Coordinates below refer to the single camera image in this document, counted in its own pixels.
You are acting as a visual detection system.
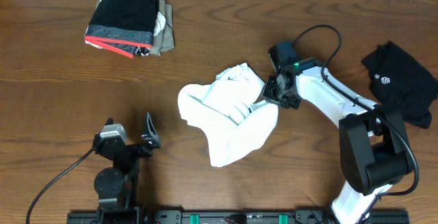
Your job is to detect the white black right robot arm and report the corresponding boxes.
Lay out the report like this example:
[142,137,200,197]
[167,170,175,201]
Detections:
[262,57,415,223]

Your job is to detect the white t-shirt pixel print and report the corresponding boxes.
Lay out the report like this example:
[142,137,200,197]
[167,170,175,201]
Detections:
[177,63,279,168]

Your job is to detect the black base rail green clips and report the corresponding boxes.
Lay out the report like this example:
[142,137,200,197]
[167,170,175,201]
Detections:
[66,206,411,224]

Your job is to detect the black t-shirt white logo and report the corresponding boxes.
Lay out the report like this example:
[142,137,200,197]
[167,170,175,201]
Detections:
[361,41,437,129]

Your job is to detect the black folded garment pink trim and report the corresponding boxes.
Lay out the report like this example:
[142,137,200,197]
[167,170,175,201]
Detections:
[84,0,157,58]

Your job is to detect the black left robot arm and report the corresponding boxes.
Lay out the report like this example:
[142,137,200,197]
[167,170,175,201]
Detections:
[92,113,162,223]

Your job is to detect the olive grey folded garment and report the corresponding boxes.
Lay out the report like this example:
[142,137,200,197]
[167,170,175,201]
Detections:
[149,0,175,56]

